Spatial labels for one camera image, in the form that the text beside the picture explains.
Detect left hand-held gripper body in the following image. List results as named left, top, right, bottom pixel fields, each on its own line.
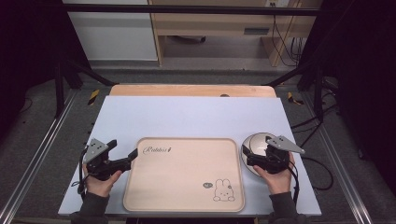
left=82, top=137, right=132, bottom=182

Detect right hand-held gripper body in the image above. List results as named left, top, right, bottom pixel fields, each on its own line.
left=250, top=134, right=306, bottom=175

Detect white bowl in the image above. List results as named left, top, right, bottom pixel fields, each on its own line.
left=240, top=132, right=281, bottom=178

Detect beige tray with rabbit print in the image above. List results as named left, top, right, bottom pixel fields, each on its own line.
left=122, top=136, right=247, bottom=214

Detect person's left hand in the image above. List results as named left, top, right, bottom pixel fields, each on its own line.
left=81, top=163, right=124, bottom=199

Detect person's right hand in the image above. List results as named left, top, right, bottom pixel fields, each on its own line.
left=252, top=151, right=296, bottom=196

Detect yellow black striped tape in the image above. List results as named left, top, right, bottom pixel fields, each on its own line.
left=287, top=91, right=304, bottom=105
left=87, top=89, right=101, bottom=106

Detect black metal stand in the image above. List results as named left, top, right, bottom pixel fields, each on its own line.
left=53, top=61, right=117, bottom=119
left=264, top=61, right=340, bottom=122

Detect wooden table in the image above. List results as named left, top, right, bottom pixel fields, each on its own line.
left=108, top=83, right=277, bottom=99

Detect white cabinet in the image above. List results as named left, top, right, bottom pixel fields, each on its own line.
left=62, top=0, right=159, bottom=62

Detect wooden desk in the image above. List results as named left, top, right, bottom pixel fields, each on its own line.
left=147, top=0, right=323, bottom=67

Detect black crossbar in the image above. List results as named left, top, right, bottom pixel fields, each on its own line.
left=61, top=3, right=321, bottom=17

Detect left hand-held gripper cable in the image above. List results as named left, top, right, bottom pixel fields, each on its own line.
left=70, top=147, right=91, bottom=200

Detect hand-held gripper cable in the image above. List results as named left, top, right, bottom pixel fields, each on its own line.
left=287, top=163, right=302, bottom=207
left=70, top=147, right=91, bottom=200

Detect right hand-held gripper cable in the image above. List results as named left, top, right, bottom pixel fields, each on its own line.
left=287, top=163, right=302, bottom=207

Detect black floor cable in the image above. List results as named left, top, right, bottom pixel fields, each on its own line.
left=300, top=155, right=334, bottom=191

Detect silver metal rail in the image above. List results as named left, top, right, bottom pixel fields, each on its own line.
left=300, top=91, right=375, bottom=224
left=0, top=90, right=78, bottom=224

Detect black hanging cables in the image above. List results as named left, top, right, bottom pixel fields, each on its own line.
left=271, top=14, right=304, bottom=67

